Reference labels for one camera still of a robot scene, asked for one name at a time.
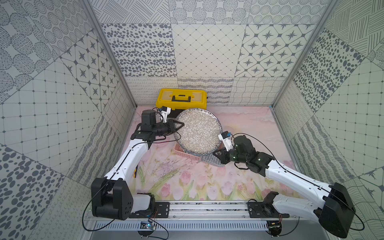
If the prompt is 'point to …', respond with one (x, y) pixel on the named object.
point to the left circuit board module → (147, 228)
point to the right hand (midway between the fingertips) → (214, 154)
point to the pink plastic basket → (177, 149)
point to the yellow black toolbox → (178, 100)
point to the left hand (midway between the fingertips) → (182, 121)
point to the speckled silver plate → (199, 136)
